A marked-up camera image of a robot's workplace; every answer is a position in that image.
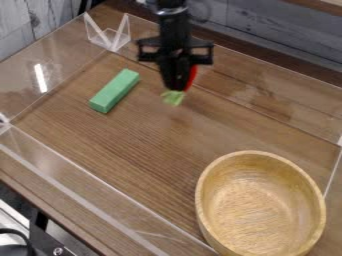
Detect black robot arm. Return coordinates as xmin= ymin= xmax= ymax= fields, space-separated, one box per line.
xmin=136 ymin=0 xmax=213 ymax=92

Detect clear acrylic corner bracket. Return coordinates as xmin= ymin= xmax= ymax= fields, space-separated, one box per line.
xmin=83 ymin=13 xmax=131 ymax=52

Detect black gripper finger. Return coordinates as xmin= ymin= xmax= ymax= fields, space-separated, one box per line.
xmin=157 ymin=59 xmax=176 ymax=90
xmin=176 ymin=59 xmax=191 ymax=91

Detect green rectangular block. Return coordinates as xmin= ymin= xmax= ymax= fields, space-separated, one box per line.
xmin=88 ymin=69 xmax=140 ymax=113

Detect clear acrylic tray enclosure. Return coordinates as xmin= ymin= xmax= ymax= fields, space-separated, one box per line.
xmin=0 ymin=20 xmax=342 ymax=256

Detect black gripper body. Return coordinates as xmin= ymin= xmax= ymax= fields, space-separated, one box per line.
xmin=136 ymin=36 xmax=213 ymax=65

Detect black metal table frame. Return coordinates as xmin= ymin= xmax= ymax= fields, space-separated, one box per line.
xmin=0 ymin=182 xmax=97 ymax=256

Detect black cable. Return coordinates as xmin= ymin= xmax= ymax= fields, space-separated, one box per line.
xmin=0 ymin=228 xmax=32 ymax=256

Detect red plush strawberry toy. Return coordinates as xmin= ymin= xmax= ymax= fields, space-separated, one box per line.
xmin=161 ymin=65 xmax=197 ymax=106

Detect wooden bowl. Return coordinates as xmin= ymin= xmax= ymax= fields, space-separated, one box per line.
xmin=195 ymin=150 xmax=326 ymax=256

